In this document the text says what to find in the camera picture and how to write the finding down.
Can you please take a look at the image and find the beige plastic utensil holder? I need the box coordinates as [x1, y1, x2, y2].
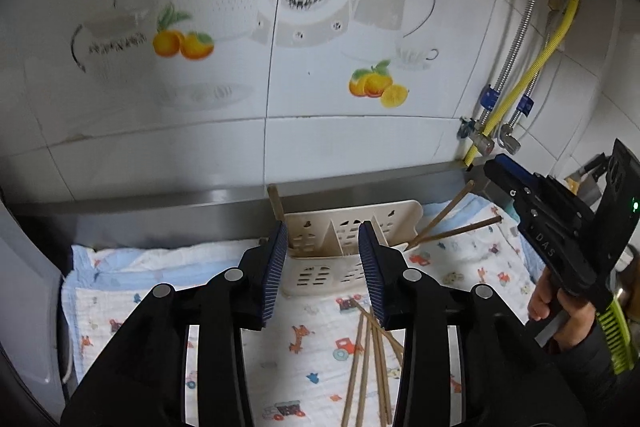
[280, 199, 423, 297]

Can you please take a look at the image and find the steel angle valve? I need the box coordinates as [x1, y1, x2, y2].
[498, 124, 521, 155]

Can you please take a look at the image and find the wooden chopstick three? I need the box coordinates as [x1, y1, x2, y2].
[371, 325, 386, 427]

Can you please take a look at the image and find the green plastic dish rack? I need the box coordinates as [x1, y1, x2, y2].
[597, 299, 636, 375]

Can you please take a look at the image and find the wooden chopstick one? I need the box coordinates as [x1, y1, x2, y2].
[341, 312, 364, 427]

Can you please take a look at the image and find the wooden chopstick two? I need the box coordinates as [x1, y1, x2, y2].
[355, 319, 372, 427]

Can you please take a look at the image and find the wooden chopstick six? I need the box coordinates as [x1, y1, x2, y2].
[382, 331, 404, 365]

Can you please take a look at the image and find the wooden chopstick five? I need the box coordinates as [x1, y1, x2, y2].
[352, 299, 385, 336]

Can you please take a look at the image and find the wooden chopstick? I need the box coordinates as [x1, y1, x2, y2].
[407, 180, 475, 249]

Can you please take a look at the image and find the red handle water valve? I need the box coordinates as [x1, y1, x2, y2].
[457, 118, 495, 156]

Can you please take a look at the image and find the right steel braided hose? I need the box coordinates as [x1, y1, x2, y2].
[504, 56, 547, 138]

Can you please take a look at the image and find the steel braided hose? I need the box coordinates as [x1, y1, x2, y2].
[479, 0, 548, 128]
[504, 56, 547, 138]

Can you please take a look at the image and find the person right hand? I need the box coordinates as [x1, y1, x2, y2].
[527, 268, 596, 350]

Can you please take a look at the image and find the left steel braided hose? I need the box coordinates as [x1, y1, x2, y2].
[479, 0, 548, 128]

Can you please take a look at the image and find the wooden chopstick seven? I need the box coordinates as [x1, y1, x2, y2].
[407, 216, 502, 249]

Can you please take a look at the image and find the yellow gas hose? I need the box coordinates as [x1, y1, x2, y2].
[462, 0, 586, 168]

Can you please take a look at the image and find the cartoon print white cloth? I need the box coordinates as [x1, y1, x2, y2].
[61, 194, 540, 426]

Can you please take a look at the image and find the wooden chopstick four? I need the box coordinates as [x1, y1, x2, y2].
[377, 330, 393, 426]

